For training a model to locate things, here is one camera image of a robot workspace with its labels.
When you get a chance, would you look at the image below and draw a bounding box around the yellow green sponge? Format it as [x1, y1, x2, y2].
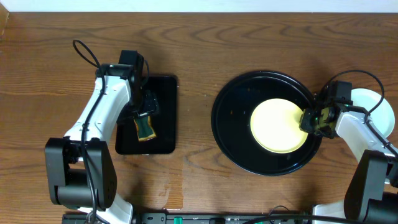
[134, 116, 157, 142]

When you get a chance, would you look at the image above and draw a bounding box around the yellow plate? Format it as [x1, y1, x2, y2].
[250, 98, 308, 154]

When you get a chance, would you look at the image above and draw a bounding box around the light blue plate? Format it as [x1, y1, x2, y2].
[351, 88, 395, 138]

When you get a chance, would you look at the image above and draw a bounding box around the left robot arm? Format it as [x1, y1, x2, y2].
[44, 64, 157, 223]

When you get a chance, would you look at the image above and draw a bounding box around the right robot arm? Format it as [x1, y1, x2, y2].
[300, 104, 397, 224]

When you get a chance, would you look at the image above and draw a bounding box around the black rectangular tray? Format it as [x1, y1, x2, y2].
[115, 76, 177, 154]

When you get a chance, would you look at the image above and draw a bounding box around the black round tray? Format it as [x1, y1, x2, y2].
[211, 70, 322, 176]

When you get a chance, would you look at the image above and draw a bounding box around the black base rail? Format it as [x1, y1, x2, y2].
[62, 212, 371, 224]

